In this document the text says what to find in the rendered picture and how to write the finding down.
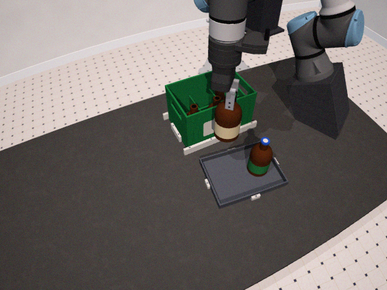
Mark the green crate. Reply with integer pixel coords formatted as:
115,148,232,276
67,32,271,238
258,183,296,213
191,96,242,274
165,71,257,147

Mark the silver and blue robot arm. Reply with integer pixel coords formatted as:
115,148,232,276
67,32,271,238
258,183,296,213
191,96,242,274
194,0,364,82

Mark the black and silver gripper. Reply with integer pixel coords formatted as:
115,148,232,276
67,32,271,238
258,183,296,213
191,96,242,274
206,18,270,110

